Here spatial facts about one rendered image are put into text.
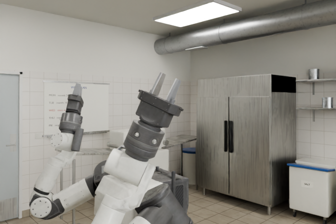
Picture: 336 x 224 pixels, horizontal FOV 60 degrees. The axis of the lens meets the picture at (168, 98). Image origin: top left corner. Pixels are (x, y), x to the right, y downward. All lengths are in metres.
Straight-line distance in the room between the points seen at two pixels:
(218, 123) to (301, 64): 1.64
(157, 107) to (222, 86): 4.19
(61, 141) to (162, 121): 0.63
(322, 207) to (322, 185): 0.29
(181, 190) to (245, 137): 3.53
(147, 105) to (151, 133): 0.07
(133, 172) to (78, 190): 0.58
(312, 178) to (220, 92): 1.84
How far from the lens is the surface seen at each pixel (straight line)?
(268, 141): 4.43
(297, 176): 4.61
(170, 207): 0.91
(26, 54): 4.72
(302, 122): 5.19
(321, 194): 4.55
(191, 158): 5.90
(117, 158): 0.75
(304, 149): 5.22
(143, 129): 0.71
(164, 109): 0.71
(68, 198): 1.30
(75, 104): 1.30
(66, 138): 1.27
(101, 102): 5.13
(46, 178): 1.31
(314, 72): 4.88
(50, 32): 4.89
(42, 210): 1.30
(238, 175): 4.79
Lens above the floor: 1.67
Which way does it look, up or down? 1 degrees up
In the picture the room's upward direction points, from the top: straight up
